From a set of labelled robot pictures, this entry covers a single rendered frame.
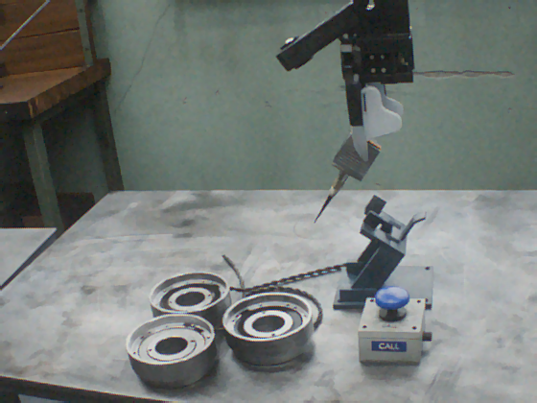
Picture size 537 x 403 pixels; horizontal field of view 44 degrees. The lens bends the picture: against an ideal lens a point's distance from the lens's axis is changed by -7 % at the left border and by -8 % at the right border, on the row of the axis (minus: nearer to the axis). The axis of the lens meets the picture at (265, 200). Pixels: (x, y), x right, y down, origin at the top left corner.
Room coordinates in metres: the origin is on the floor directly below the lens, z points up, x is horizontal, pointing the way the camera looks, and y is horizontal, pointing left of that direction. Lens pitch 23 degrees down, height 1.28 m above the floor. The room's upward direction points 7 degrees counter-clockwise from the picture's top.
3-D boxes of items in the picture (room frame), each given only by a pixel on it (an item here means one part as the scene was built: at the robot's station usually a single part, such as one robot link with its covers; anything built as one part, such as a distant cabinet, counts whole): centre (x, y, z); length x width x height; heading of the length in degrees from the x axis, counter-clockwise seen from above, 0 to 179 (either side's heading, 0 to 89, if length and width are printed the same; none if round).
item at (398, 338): (0.66, -0.13, 0.82); 0.08 x 0.07 x 0.05; 72
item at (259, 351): (0.70, 0.01, 0.82); 0.10 x 0.10 x 0.04
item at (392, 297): (0.66, -0.13, 0.85); 0.04 x 0.04 x 0.05
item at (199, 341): (0.68, 0.13, 0.82); 0.08 x 0.08 x 0.02
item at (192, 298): (0.78, 0.11, 0.82); 0.10 x 0.10 x 0.04
